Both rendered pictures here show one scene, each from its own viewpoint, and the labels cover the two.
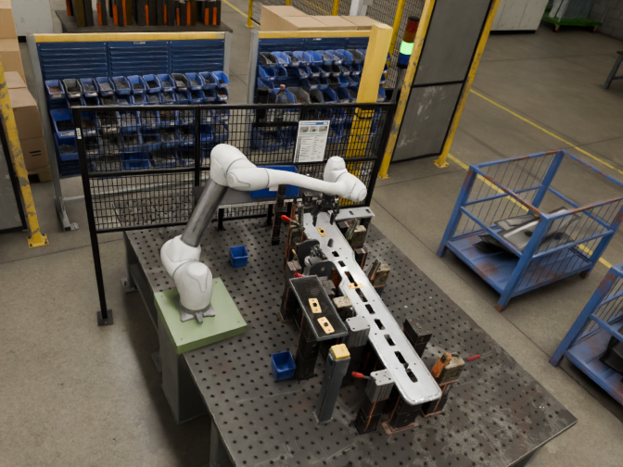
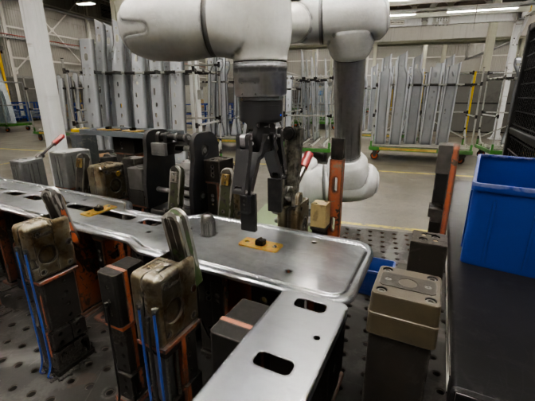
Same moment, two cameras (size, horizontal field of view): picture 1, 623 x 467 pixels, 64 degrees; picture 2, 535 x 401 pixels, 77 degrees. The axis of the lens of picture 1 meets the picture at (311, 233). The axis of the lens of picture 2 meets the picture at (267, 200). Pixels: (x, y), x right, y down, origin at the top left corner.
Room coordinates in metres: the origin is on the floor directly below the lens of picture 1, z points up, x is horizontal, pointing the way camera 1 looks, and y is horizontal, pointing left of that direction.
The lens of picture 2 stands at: (2.88, -0.41, 1.28)
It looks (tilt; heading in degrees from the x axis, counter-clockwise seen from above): 17 degrees down; 144
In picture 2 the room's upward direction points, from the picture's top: straight up
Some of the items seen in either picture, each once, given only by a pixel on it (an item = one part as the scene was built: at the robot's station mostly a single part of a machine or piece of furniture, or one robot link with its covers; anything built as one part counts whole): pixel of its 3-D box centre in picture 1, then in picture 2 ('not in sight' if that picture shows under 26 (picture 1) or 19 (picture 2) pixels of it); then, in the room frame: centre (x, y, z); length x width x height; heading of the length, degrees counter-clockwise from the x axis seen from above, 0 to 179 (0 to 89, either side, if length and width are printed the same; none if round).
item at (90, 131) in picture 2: (316, 305); (130, 132); (1.60, -0.08, 1.16); 0.37 x 0.14 x 0.02; 27
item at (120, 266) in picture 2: (356, 270); (130, 334); (2.28, -0.30, 0.84); 0.11 x 0.08 x 0.29; 117
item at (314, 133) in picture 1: (311, 141); not in sight; (2.91, 0.11, 1.30); 0.23 x 0.02 x 0.31; 117
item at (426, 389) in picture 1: (358, 288); (91, 212); (1.95, -0.29, 1.00); 1.38 x 0.22 x 0.02; 27
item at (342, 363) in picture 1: (330, 386); (91, 188); (1.37, -0.20, 0.92); 0.08 x 0.08 x 0.44; 27
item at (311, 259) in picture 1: (310, 286); (184, 213); (1.96, -0.04, 0.94); 0.18 x 0.13 x 0.49; 27
